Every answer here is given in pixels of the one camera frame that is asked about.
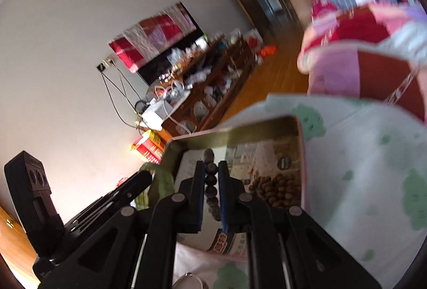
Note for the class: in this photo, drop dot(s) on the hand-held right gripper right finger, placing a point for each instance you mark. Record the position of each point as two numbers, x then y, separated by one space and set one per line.
223 199

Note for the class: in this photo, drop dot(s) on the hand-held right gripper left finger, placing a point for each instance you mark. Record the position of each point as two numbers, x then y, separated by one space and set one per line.
199 199

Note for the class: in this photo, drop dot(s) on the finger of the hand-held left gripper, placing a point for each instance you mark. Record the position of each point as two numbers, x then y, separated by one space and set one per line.
138 180
100 215

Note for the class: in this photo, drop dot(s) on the pink tin box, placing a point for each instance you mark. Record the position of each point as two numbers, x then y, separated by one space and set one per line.
257 132

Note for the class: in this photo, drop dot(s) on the red yellow carton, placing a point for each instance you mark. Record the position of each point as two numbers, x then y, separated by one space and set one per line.
150 149

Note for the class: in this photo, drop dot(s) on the white box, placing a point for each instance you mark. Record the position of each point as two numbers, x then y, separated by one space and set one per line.
155 115

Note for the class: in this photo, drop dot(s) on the black television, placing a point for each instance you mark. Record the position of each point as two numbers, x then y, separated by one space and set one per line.
156 69

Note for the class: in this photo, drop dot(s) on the dark wooden cabinet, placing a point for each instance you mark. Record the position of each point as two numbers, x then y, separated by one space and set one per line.
233 75

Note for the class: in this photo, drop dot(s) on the white tablecloth with green prints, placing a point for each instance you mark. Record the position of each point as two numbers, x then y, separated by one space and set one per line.
360 175

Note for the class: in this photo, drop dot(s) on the pile of small household things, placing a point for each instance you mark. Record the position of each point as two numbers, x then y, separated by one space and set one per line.
206 52

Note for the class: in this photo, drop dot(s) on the red white television cover cloth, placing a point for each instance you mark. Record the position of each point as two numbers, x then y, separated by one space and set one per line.
150 35

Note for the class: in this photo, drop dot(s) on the orange thing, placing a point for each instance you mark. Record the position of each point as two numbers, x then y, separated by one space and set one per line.
268 50

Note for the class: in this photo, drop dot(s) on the wall socket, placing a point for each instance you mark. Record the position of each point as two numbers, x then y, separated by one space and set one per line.
105 64

